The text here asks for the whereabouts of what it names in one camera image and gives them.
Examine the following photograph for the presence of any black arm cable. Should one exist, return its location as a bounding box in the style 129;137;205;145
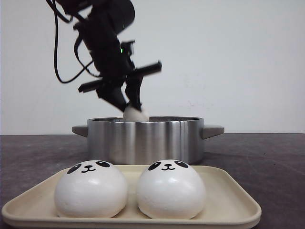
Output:
45;0;101;83

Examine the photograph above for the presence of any beige plastic tray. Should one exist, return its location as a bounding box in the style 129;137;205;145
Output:
2;165;262;229

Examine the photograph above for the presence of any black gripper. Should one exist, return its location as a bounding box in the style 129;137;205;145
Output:
78;42;162;112

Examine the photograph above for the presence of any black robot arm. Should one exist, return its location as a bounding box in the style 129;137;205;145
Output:
47;0;162;111

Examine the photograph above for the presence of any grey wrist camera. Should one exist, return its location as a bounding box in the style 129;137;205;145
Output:
120;40;135;56

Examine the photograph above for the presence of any panda bun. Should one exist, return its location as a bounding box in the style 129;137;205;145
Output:
136;159;206;219
123;106;149;122
54;160;128;218

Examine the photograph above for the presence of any stainless steel pot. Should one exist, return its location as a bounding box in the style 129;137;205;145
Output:
72;116;224;165

